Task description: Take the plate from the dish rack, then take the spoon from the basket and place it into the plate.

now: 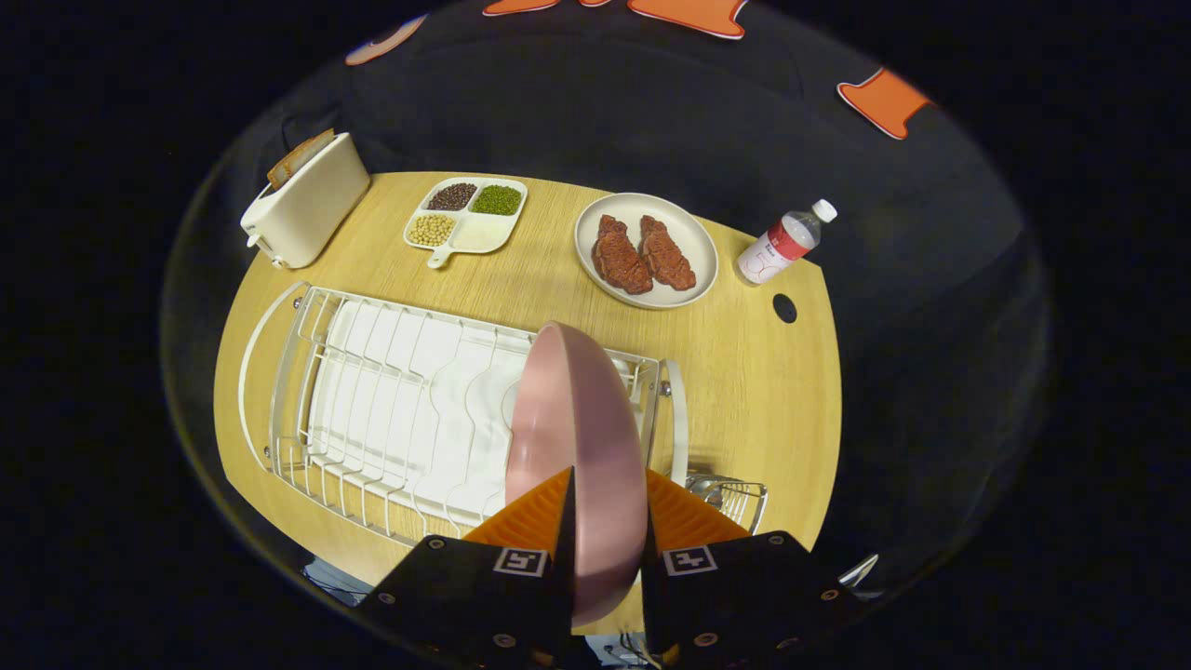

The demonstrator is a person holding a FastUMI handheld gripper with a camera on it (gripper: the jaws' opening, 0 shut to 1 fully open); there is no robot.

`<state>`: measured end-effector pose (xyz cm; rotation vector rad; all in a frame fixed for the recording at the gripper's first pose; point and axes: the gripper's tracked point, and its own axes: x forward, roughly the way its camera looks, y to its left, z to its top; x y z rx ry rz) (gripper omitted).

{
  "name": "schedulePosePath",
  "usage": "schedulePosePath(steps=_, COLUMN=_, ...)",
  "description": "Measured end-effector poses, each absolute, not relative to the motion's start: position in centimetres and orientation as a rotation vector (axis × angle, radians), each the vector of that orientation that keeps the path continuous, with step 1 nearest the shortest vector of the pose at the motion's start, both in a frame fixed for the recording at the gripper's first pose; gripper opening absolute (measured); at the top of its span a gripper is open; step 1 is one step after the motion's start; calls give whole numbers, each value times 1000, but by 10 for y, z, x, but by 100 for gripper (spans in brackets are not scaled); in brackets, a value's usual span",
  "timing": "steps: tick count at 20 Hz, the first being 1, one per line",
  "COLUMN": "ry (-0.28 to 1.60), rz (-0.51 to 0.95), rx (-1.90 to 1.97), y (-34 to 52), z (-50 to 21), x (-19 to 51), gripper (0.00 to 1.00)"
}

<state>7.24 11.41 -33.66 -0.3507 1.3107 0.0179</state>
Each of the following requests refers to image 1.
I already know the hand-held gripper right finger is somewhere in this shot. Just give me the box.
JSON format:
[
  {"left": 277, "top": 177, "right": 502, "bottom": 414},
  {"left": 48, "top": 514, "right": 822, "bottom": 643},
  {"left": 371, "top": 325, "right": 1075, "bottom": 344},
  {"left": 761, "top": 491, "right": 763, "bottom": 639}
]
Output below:
[{"left": 640, "top": 468, "right": 871, "bottom": 670}]

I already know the small metal wire basket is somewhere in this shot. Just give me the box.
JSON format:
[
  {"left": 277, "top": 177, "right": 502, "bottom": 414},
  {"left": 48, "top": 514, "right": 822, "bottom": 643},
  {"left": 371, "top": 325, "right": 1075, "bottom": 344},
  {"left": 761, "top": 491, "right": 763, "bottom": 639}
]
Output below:
[{"left": 687, "top": 475, "right": 769, "bottom": 536}]

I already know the pile of green beans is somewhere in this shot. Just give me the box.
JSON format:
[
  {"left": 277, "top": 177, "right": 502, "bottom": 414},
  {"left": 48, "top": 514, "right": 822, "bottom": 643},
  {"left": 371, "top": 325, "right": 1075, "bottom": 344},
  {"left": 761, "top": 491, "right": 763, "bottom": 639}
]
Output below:
[{"left": 470, "top": 184, "right": 523, "bottom": 217}]

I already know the white toaster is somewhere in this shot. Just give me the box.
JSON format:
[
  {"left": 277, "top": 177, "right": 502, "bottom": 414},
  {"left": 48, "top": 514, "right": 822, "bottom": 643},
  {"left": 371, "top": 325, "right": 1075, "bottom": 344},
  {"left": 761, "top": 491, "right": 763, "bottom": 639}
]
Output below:
[{"left": 240, "top": 132, "right": 371, "bottom": 271}]

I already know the clear bottle with red label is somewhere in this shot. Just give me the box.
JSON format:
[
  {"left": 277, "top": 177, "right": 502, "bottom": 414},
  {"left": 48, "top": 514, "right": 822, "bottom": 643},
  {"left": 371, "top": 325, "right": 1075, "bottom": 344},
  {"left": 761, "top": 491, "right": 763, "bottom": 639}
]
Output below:
[{"left": 737, "top": 199, "right": 838, "bottom": 286}]

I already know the pink plate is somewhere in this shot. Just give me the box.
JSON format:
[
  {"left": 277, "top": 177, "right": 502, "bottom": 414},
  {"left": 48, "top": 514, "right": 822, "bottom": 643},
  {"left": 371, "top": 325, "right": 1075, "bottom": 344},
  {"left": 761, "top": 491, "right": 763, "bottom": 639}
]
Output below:
[{"left": 505, "top": 321, "right": 649, "bottom": 628}]

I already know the white divided tray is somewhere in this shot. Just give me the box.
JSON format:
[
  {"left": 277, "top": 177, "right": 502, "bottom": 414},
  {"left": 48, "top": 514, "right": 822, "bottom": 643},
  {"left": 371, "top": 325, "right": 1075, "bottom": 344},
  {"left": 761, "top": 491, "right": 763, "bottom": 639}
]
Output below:
[{"left": 403, "top": 177, "right": 529, "bottom": 270}]

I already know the white wire dish rack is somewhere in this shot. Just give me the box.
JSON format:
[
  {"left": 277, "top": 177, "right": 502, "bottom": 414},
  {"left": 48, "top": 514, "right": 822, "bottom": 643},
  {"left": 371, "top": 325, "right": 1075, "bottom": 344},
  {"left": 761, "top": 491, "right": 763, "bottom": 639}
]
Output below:
[{"left": 238, "top": 281, "right": 689, "bottom": 548}]

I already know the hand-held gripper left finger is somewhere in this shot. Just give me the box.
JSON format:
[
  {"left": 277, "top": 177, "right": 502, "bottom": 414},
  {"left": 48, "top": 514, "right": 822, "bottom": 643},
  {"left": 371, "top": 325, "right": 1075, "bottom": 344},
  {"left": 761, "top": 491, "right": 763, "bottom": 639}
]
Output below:
[{"left": 358, "top": 467, "right": 578, "bottom": 670}]

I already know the red-brown steak piece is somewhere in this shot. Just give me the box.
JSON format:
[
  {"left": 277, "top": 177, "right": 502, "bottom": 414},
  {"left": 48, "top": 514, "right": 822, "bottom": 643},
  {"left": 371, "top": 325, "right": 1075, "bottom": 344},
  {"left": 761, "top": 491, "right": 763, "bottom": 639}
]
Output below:
[
  {"left": 592, "top": 215, "right": 654, "bottom": 296},
  {"left": 638, "top": 215, "right": 697, "bottom": 291}
]

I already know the pile of yellow soybeans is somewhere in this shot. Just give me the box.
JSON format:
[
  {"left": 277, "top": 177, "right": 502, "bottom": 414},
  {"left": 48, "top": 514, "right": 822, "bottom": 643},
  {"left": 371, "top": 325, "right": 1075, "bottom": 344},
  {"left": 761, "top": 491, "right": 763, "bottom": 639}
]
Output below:
[{"left": 409, "top": 214, "right": 457, "bottom": 248}]

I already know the cream round plate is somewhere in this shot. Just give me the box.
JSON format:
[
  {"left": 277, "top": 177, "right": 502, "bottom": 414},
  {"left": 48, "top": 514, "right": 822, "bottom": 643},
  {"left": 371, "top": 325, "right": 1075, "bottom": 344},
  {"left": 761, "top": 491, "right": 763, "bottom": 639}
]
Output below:
[{"left": 574, "top": 193, "right": 719, "bottom": 310}]

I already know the toast slice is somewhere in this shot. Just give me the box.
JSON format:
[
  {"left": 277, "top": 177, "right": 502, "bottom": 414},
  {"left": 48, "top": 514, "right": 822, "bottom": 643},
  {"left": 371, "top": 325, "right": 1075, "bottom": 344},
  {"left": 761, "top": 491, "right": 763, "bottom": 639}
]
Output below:
[{"left": 267, "top": 128, "right": 336, "bottom": 192}]

